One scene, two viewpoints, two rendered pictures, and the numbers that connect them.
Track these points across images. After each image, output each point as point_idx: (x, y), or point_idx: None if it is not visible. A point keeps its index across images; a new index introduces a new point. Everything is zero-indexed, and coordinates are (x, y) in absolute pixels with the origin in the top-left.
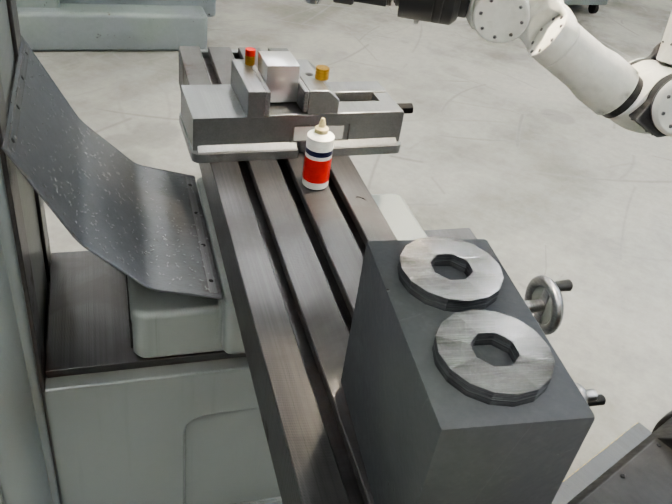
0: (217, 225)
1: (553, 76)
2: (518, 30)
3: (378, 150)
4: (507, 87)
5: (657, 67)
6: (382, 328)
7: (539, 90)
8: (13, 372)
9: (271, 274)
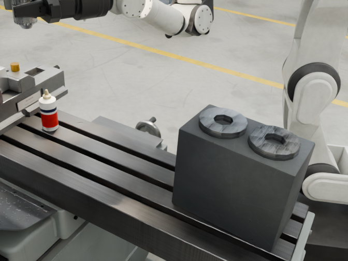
0: (13, 177)
1: (24, 29)
2: (142, 8)
3: (60, 96)
4: (5, 43)
5: (183, 6)
6: (216, 160)
7: (23, 39)
8: None
9: (87, 180)
